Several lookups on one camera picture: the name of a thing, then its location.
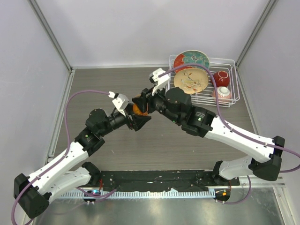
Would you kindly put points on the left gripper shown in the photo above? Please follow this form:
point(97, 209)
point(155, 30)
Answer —
point(137, 121)

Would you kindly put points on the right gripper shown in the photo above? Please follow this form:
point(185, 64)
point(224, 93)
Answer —
point(146, 99)

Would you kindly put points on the cream floral plate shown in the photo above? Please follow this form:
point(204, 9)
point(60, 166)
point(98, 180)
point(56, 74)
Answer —
point(191, 80)

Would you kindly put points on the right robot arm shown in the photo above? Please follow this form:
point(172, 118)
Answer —
point(262, 159)

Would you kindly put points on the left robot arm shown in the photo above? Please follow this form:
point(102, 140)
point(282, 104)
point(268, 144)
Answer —
point(34, 192)

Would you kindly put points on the orange juice bottle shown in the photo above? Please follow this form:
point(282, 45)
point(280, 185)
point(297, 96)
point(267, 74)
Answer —
point(138, 112)

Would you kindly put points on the white slotted cable duct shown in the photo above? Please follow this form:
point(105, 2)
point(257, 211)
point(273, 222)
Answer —
point(73, 194)

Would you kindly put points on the white wire dish rack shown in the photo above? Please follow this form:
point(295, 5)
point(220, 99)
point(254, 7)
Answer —
point(205, 97)

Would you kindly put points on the red and teal plate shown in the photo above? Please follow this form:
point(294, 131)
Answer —
point(192, 56)

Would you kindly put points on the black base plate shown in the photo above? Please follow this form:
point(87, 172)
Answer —
point(159, 181)

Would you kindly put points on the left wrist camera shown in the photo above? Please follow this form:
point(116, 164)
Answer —
point(120, 102)

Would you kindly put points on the aluminium frame rail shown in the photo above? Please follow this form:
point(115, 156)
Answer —
point(260, 183)

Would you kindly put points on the red bowl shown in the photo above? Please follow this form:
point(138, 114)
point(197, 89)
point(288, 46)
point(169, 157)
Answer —
point(221, 79)

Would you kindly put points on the pink patterned bowl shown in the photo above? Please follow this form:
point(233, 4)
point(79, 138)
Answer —
point(224, 95)

